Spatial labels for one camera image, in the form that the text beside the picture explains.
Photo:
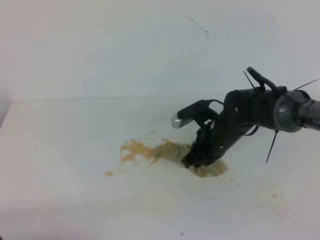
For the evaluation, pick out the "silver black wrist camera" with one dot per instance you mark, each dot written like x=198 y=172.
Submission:
x=200 y=112

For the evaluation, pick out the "brown coffee stain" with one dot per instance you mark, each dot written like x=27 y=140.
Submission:
x=134 y=156

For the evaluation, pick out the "coffee-stained green rag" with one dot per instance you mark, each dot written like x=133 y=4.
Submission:
x=175 y=152

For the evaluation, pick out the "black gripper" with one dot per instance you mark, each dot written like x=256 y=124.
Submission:
x=234 y=122

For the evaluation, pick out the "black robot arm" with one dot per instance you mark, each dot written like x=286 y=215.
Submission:
x=283 y=110

